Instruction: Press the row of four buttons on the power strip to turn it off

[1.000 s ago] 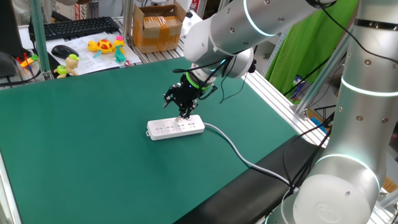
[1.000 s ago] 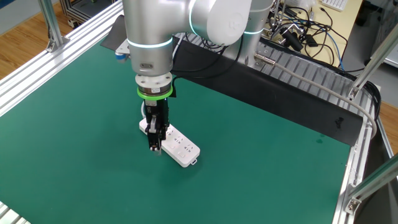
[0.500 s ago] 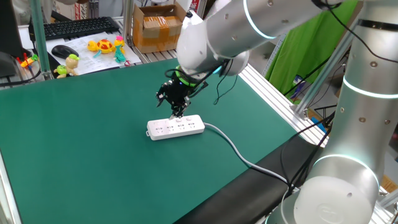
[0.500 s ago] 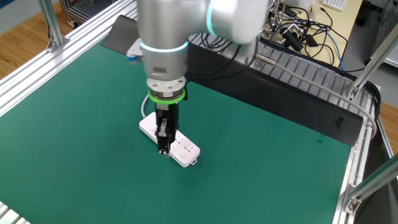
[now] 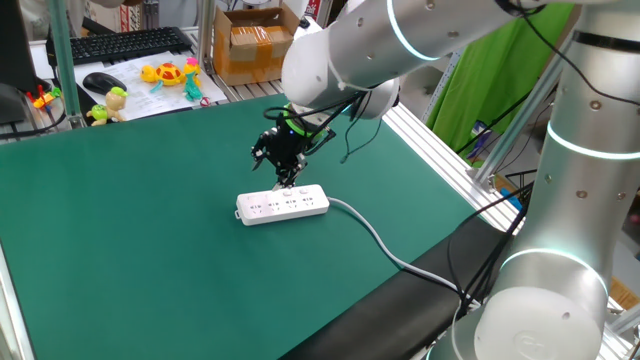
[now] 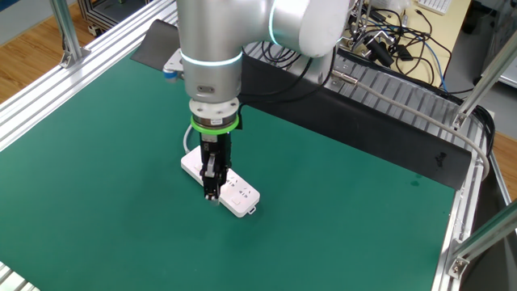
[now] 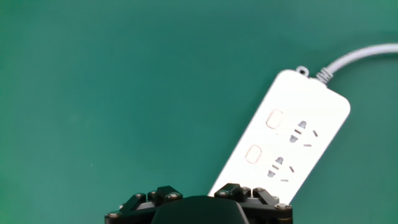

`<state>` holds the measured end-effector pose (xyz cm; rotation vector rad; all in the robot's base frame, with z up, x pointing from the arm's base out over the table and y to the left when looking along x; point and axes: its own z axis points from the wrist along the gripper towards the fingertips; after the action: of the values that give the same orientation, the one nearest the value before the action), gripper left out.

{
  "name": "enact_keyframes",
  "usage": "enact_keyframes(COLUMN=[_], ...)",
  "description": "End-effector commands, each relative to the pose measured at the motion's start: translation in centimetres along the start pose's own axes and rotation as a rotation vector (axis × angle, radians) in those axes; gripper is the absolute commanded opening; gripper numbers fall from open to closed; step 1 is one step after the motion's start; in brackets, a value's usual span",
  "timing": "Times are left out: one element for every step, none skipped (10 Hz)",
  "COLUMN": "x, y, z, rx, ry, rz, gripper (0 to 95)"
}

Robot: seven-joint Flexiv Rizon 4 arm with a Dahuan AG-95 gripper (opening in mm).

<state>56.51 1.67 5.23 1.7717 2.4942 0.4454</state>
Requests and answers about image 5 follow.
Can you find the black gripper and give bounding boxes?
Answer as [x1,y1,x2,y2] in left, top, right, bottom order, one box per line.
[250,124,321,192]

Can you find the white four-socket power strip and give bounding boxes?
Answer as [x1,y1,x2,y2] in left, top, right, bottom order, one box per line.
[233,183,331,227]

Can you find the pink-haired green doll toy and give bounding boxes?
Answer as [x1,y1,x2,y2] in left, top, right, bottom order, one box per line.
[182,56,205,103]

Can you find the taped cardboard box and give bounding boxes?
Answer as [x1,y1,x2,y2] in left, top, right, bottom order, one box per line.
[212,3,300,87]

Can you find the yellow red turtle toy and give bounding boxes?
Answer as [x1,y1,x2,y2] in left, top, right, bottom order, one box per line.
[139,62,187,95]

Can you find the white printed paper sheets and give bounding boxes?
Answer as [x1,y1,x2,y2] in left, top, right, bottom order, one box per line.
[73,51,229,122]

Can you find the doll toy with green cap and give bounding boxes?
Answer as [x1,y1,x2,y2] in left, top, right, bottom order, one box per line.
[85,86,129,127]

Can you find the green table mat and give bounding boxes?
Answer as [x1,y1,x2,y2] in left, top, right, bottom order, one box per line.
[0,91,484,360]

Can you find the black rubber strip mat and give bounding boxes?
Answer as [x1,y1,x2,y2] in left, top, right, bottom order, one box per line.
[279,215,516,360]

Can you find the black computer mouse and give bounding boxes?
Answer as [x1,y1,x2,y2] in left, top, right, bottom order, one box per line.
[82,71,128,96]

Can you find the black computer keyboard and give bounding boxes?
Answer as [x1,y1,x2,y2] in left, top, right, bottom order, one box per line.
[45,26,194,67]

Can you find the bright green cloth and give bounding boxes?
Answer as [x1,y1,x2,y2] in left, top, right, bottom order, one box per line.
[425,3,576,156]

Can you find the red yellow plastic toy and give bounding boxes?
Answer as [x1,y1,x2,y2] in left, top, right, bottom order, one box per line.
[25,84,64,111]

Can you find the black tripod stand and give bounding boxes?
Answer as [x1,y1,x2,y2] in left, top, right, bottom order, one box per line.
[504,168,539,199]

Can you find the black computer monitor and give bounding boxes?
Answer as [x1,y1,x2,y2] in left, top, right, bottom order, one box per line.
[0,0,54,126]

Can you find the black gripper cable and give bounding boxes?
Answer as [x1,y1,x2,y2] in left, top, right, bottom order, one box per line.
[262,92,386,165]

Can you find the white power strip cord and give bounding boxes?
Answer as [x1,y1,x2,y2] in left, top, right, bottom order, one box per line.
[326,196,481,306]

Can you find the aluminium frame post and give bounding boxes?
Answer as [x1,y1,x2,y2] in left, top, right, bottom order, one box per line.
[47,0,86,130]
[197,0,216,76]
[467,44,571,194]

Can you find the aluminium profile side rail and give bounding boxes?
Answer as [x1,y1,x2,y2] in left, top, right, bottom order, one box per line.
[0,239,36,360]
[382,102,526,234]

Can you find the black robot base cable bundle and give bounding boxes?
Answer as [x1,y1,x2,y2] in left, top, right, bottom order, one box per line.
[446,182,535,316]

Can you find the black monitor cable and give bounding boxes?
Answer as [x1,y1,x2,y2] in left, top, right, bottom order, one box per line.
[0,107,69,141]

